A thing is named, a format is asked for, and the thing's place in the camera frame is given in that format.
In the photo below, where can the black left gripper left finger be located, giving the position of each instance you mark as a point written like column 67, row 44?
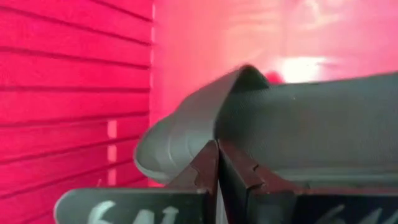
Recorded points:
column 140, row 205

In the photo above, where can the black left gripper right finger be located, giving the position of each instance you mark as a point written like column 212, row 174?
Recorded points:
column 280, row 207

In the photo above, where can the black foam slide sandal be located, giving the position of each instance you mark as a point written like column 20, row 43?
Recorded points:
column 280, row 124

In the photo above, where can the red plastic bin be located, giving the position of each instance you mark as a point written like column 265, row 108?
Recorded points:
column 62, row 77

